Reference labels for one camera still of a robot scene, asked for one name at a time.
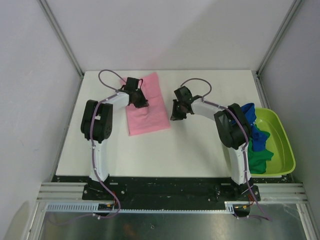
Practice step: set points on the pink t shirt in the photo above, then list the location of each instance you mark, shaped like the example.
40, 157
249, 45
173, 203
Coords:
152, 118

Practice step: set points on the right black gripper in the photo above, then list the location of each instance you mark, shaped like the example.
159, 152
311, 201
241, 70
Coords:
175, 116

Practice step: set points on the right aluminium frame post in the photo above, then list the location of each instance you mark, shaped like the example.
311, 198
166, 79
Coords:
280, 34

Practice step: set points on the blue t shirt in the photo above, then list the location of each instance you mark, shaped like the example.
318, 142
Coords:
258, 137

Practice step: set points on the grey slotted cable duct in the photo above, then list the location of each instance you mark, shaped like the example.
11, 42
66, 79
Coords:
97, 207

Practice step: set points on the aluminium frame post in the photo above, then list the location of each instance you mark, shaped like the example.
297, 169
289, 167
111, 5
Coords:
280, 34
48, 13

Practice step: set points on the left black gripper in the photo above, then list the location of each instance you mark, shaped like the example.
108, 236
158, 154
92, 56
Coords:
143, 103

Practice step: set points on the green t shirt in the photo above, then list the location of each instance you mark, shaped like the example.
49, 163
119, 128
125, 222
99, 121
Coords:
257, 160

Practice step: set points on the left aluminium frame post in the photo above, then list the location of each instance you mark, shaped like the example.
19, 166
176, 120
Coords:
48, 13

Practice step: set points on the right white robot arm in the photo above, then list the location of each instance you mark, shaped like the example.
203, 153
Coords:
232, 126

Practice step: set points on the lime green plastic basin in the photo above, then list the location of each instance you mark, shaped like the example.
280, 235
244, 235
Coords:
283, 161

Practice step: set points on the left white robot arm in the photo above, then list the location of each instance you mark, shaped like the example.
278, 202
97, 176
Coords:
97, 122

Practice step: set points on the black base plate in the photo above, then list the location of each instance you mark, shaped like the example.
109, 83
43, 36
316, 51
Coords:
169, 191

